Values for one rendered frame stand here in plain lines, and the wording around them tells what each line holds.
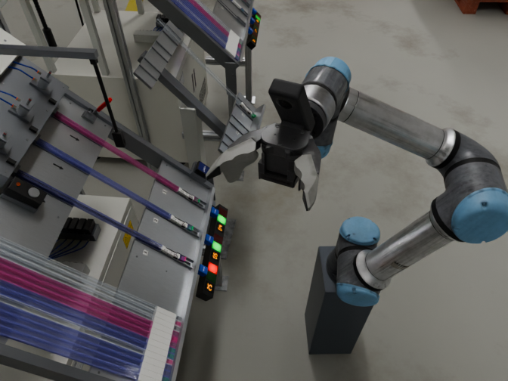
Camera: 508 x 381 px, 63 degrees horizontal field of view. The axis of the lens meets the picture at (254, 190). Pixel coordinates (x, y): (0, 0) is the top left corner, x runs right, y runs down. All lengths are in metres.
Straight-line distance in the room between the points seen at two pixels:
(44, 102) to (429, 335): 1.73
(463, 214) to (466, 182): 0.07
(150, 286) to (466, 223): 0.77
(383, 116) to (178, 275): 0.69
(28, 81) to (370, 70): 2.67
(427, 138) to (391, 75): 2.44
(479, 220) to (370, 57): 2.75
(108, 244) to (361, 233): 0.82
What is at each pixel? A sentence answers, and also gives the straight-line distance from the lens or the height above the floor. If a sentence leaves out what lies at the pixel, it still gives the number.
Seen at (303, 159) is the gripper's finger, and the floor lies 1.37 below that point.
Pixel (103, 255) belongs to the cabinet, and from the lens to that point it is 1.46.
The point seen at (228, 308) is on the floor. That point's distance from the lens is 1.97.
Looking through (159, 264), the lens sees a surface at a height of 0.79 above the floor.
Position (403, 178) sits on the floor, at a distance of 2.59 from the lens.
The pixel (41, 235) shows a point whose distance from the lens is 1.07.
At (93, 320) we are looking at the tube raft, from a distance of 1.04.
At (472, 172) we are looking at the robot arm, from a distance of 0.99.
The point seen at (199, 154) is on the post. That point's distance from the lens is 1.70.
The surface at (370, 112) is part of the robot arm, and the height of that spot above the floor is 1.22.
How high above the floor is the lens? 1.78
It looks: 48 degrees down
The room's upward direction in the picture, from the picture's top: straight up
